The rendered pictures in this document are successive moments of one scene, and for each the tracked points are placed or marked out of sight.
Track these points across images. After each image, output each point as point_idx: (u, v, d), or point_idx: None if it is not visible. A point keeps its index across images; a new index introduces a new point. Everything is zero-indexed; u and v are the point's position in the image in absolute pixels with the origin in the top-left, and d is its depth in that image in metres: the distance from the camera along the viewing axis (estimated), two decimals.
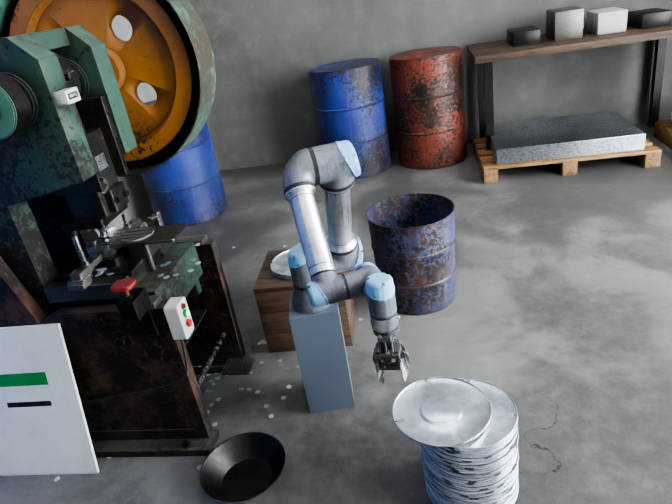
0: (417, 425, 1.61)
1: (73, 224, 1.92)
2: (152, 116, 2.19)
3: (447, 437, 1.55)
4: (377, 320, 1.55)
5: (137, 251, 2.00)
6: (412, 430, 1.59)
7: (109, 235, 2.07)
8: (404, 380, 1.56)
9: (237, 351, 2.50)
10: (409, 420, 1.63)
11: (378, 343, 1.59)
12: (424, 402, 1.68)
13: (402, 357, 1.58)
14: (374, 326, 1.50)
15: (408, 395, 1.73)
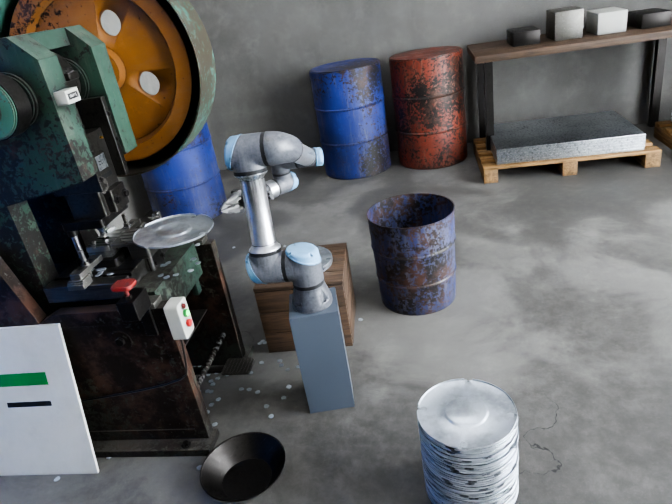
0: (179, 220, 2.09)
1: (73, 224, 1.92)
2: None
3: (153, 226, 2.06)
4: None
5: (137, 251, 2.00)
6: (180, 218, 2.11)
7: (109, 235, 2.07)
8: (237, 212, 2.13)
9: (237, 351, 2.50)
10: (188, 219, 2.09)
11: None
12: (188, 225, 2.02)
13: (241, 208, 2.19)
14: (272, 185, 2.22)
15: (206, 224, 2.02)
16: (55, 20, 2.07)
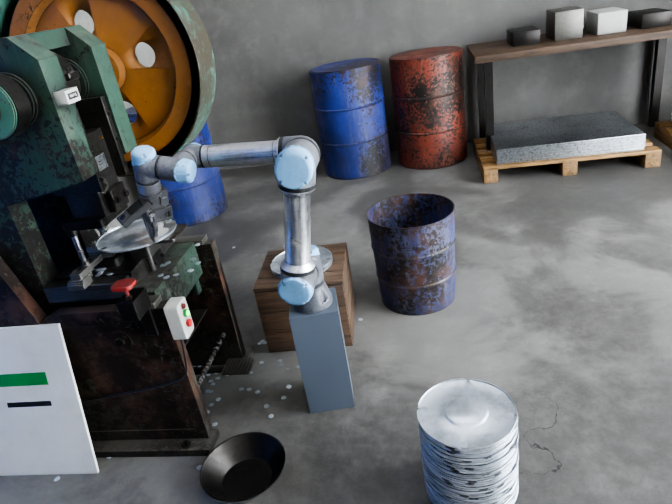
0: (118, 233, 2.07)
1: (73, 224, 1.92)
2: None
3: (107, 244, 1.98)
4: (146, 195, 1.77)
5: (137, 251, 2.00)
6: (113, 233, 2.08)
7: None
8: (163, 224, 1.94)
9: (237, 351, 2.50)
10: (124, 229, 2.09)
11: (150, 217, 1.82)
12: (142, 226, 2.07)
13: None
14: (160, 186, 1.79)
15: None
16: None
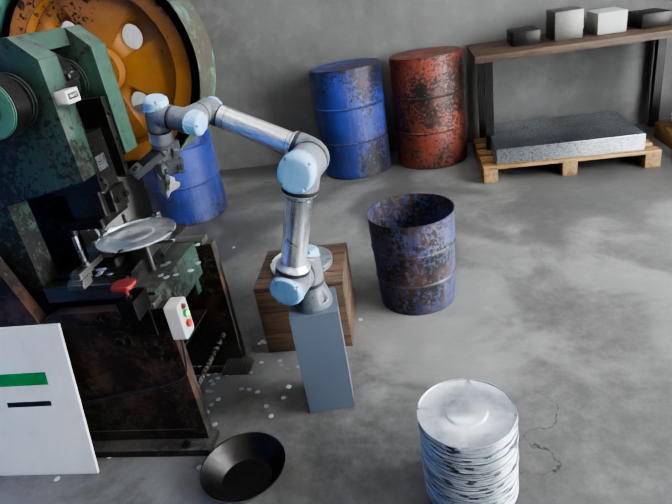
0: (136, 244, 1.94)
1: (73, 224, 1.92)
2: None
3: (161, 234, 1.99)
4: (158, 146, 1.75)
5: (137, 251, 2.00)
6: (136, 246, 1.92)
7: None
8: (174, 180, 1.91)
9: (237, 351, 2.50)
10: (126, 246, 1.93)
11: (162, 169, 1.79)
12: (121, 238, 2.00)
13: None
14: (172, 137, 1.76)
15: (103, 245, 1.98)
16: (79, 4, 2.03)
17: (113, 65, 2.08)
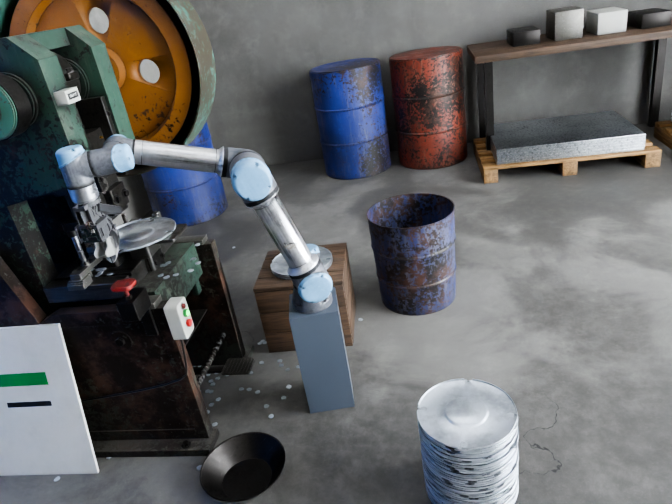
0: (162, 228, 2.04)
1: (73, 224, 1.92)
2: (164, 89, 2.14)
3: (153, 222, 2.12)
4: None
5: (137, 251, 2.00)
6: (168, 226, 2.05)
7: None
8: (106, 255, 1.62)
9: (237, 351, 2.50)
10: (163, 231, 2.02)
11: None
12: (141, 236, 1.98)
13: (111, 235, 1.64)
14: (71, 197, 1.55)
15: (144, 244, 1.93)
16: None
17: None
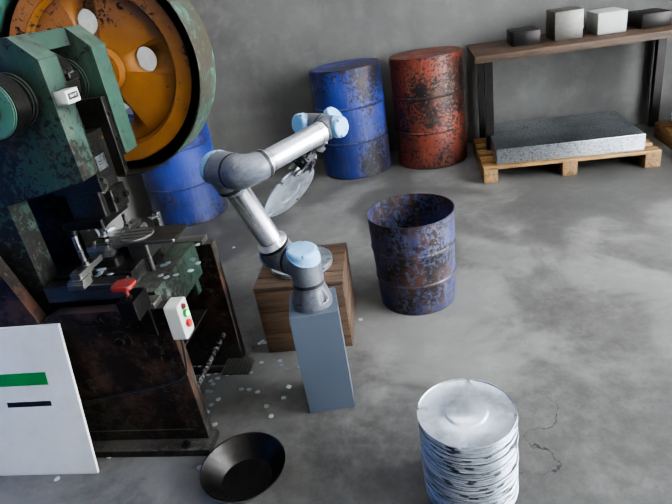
0: (290, 179, 2.31)
1: (73, 224, 1.92)
2: None
3: (305, 172, 2.37)
4: None
5: (137, 251, 2.00)
6: (291, 176, 2.29)
7: (109, 235, 2.07)
8: (295, 175, 2.23)
9: (237, 351, 2.50)
10: (284, 183, 2.30)
11: None
12: (280, 195, 2.36)
13: (308, 165, 2.23)
14: None
15: (269, 203, 2.32)
16: (111, 6, 2.02)
17: (115, 74, 2.10)
